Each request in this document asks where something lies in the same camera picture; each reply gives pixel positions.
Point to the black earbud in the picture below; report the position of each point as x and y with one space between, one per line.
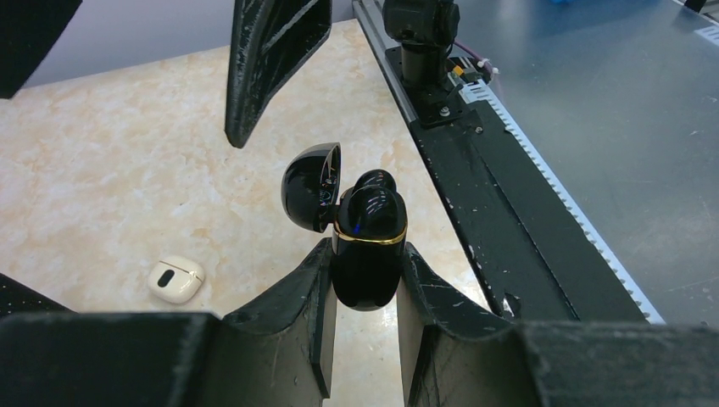
376 178
373 213

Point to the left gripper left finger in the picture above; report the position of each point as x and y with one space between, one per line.
276 350

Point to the black earbud case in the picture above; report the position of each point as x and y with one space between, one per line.
365 274

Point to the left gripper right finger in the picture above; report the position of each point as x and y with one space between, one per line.
453 352

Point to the white earbud case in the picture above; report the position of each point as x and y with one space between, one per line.
175 279

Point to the black microphone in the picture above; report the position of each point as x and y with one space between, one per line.
18 298

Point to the black earbud front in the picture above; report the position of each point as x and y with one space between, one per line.
376 178

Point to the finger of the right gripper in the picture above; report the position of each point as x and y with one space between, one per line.
270 41
29 30

